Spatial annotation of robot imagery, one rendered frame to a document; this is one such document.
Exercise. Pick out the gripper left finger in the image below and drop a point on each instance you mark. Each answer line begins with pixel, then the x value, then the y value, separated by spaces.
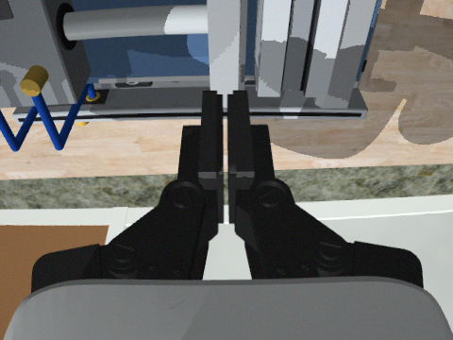
pixel 172 240

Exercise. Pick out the dark grey block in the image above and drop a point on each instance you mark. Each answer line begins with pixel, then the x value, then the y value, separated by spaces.
pixel 296 45

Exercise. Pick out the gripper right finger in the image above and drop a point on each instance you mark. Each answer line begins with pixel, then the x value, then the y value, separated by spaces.
pixel 292 244

